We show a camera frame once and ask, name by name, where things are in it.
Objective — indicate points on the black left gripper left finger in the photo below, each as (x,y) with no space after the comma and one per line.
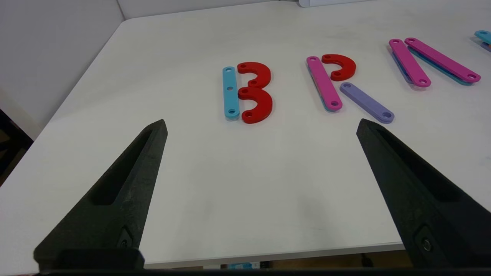
(122,199)

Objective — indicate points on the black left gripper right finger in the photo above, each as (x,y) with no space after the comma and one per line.
(429,214)

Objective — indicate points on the short purple bar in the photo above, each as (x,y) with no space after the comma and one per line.
(366,102)

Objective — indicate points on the long pink bar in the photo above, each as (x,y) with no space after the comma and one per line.
(324,82)
(409,63)
(441,59)

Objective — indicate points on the red C-shaped piece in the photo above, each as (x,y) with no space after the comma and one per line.
(264,105)
(262,73)
(347,63)

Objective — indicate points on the long blue bar orange underside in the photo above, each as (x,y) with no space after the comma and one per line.
(230,97)
(484,37)

